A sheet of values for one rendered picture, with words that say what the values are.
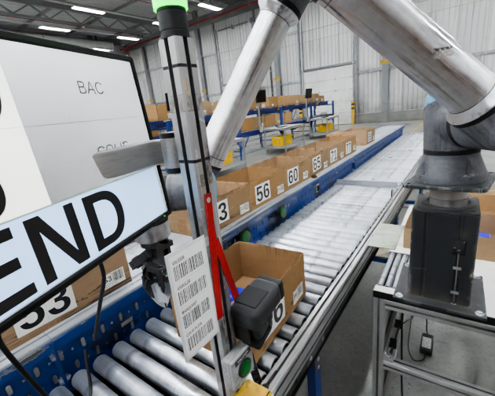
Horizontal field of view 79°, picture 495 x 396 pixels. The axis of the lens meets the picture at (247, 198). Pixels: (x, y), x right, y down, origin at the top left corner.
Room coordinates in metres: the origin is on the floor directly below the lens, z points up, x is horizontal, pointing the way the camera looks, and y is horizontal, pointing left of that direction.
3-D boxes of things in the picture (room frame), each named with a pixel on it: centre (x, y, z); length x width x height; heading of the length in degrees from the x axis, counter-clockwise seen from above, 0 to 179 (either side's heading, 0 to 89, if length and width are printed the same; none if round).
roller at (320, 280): (1.20, -0.11, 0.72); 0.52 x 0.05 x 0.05; 53
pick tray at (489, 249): (1.24, -0.92, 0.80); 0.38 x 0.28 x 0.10; 53
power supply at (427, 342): (1.41, -0.94, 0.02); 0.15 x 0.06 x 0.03; 144
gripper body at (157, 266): (0.72, 0.25, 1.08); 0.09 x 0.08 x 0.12; 54
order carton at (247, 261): (0.91, 0.05, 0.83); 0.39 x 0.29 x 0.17; 145
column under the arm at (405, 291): (0.92, -0.65, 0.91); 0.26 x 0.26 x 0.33; 54
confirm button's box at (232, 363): (0.49, 0.05, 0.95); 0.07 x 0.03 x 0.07; 143
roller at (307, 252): (1.36, -0.22, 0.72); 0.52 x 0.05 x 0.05; 53
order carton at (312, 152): (2.47, -0.49, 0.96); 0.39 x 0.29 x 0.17; 143
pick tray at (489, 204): (1.48, -1.15, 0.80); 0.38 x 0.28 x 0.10; 56
